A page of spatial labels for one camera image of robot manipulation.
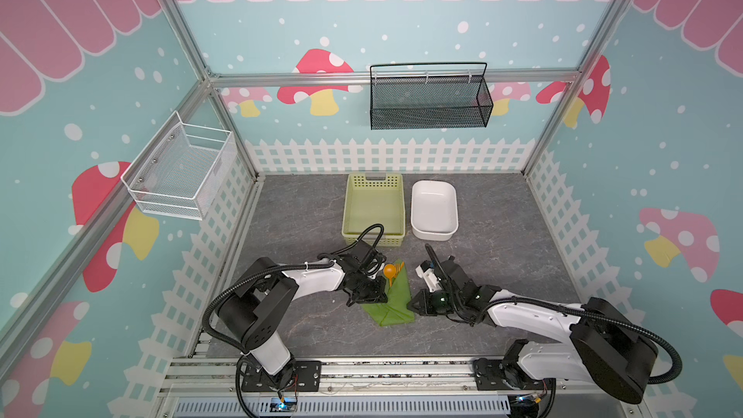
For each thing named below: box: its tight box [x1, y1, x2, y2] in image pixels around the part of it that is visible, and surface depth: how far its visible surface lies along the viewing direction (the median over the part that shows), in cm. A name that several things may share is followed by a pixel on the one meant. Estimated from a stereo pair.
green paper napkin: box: [360, 265, 416, 328], surface depth 87 cm
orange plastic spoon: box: [383, 263, 397, 287], surface depth 93 cm
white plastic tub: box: [410, 179, 460, 242], surface depth 109 cm
